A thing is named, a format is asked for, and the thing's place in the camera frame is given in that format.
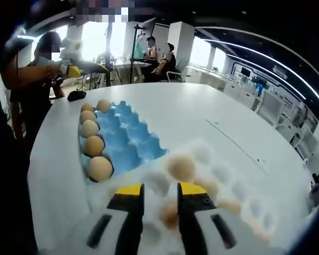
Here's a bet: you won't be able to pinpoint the white cabinet row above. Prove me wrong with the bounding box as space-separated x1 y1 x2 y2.
184 65 258 107

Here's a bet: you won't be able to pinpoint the blue egg tray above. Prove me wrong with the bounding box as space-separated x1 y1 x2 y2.
78 100 169 184

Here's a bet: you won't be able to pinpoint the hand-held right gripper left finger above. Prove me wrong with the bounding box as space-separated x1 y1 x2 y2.
66 182 146 255

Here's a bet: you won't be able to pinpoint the blue trimmed display wall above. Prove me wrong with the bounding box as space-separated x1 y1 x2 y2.
223 57 319 125

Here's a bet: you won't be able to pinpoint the white table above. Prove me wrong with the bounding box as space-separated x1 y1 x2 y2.
26 81 319 255

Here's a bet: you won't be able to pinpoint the seated people at desk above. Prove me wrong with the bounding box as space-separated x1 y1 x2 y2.
129 17 157 83

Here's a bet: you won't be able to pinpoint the cluster of brown eggs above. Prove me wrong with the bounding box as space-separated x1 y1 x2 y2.
79 99 114 183
159 154 272 242

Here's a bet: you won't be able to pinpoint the white mesh chair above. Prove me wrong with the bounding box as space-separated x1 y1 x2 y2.
293 123 318 159
256 91 284 125

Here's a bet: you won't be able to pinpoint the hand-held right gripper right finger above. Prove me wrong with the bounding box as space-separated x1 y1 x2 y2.
177 181 258 255

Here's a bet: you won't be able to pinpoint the white foam egg tray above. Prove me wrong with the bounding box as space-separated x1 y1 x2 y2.
86 137 313 255

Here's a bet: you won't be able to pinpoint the white office chair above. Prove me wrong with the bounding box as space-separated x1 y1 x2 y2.
165 69 186 83

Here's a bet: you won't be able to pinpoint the person's dark clothed torso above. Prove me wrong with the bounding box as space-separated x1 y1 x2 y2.
0 61 66 253

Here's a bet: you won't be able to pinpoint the small black object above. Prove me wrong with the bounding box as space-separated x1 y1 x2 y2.
66 90 86 102

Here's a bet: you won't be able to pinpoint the person's head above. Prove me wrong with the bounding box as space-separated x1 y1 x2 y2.
35 31 62 66

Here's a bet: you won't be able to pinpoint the ceiling air conditioner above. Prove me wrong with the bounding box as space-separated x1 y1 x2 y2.
271 64 288 77

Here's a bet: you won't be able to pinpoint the white background desk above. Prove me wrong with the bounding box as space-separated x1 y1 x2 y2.
113 58 153 83

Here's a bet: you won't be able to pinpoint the person's left hand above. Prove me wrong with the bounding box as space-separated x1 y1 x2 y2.
46 61 67 80

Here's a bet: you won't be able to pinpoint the white power socket strip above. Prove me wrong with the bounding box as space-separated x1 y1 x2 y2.
205 116 269 176

